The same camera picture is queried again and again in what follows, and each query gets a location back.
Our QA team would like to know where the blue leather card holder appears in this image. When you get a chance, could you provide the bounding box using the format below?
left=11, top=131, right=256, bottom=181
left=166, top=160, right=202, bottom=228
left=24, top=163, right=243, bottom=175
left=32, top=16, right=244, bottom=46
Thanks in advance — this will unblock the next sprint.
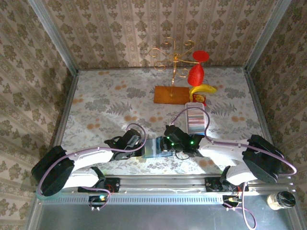
left=141, top=137, right=174, bottom=159

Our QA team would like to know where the white plastic card tray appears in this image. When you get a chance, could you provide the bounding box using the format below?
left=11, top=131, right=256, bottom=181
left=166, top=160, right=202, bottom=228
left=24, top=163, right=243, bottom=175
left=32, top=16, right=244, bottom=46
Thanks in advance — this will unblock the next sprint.
left=186, top=102, right=209, bottom=136

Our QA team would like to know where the red snack packet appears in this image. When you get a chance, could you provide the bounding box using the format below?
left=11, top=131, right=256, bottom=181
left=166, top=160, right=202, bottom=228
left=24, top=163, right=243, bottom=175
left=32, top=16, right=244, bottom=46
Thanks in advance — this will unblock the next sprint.
left=192, top=93, right=207, bottom=104

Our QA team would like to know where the yellow banana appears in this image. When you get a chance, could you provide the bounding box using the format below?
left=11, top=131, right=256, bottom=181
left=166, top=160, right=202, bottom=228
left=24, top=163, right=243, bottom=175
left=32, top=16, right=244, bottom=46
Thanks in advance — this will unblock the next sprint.
left=189, top=83, right=218, bottom=101

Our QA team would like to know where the small circuit board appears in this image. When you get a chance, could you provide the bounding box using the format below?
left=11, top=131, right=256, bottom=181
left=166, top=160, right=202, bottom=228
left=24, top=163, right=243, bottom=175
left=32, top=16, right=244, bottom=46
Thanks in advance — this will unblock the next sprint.
left=88, top=195, right=108, bottom=212
left=222, top=195, right=242, bottom=211

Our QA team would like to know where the floral tablecloth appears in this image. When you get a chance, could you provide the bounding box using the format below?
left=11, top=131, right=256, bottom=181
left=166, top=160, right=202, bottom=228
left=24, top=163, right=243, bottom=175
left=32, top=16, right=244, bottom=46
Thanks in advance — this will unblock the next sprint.
left=54, top=68, right=276, bottom=175

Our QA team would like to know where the red goblet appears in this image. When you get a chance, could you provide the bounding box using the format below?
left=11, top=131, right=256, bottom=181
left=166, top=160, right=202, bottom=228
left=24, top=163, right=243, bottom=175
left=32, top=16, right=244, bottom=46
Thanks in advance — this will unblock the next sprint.
left=187, top=49, right=210, bottom=87

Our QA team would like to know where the grey metal shelf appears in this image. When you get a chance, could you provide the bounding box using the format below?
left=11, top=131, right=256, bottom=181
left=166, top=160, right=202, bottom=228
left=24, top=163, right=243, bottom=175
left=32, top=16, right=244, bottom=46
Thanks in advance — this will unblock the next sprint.
left=26, top=202, right=302, bottom=230

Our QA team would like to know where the glass jar black lid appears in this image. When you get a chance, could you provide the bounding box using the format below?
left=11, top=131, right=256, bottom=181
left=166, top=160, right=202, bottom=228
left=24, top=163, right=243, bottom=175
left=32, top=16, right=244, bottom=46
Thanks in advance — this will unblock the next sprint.
left=267, top=190, right=296, bottom=211

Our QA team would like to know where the aluminium mounting rail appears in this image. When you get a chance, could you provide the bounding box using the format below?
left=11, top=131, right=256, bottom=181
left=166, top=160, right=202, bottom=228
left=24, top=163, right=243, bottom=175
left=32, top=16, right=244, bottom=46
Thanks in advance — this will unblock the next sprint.
left=35, top=174, right=295, bottom=195

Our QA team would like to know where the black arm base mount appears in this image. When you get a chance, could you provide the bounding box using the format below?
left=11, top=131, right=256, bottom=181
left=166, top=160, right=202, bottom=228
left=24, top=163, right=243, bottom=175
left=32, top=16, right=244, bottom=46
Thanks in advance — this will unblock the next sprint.
left=78, top=177, right=120, bottom=193
left=205, top=177, right=249, bottom=192

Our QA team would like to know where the gold wire stand wooden base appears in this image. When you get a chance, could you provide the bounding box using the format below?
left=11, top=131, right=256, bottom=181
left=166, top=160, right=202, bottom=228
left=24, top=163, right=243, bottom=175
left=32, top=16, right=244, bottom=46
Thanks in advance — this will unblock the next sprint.
left=148, top=37, right=195, bottom=105

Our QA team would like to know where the slotted grey cable duct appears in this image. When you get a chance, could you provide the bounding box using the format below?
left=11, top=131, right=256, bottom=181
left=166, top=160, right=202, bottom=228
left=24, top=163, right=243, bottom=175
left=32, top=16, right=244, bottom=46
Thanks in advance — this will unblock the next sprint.
left=38, top=193, right=273, bottom=205

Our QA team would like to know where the aluminium table side rail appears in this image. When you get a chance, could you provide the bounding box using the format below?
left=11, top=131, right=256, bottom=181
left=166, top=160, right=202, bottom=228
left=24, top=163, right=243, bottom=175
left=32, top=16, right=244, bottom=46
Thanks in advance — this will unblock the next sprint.
left=243, top=69, right=274, bottom=144
left=49, top=70, right=80, bottom=154

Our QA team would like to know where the aluminium frame post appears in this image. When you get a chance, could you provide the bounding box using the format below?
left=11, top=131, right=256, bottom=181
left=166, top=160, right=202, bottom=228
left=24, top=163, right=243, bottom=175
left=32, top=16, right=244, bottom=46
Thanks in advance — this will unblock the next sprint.
left=26, top=0, right=80, bottom=75
left=244, top=0, right=293, bottom=72

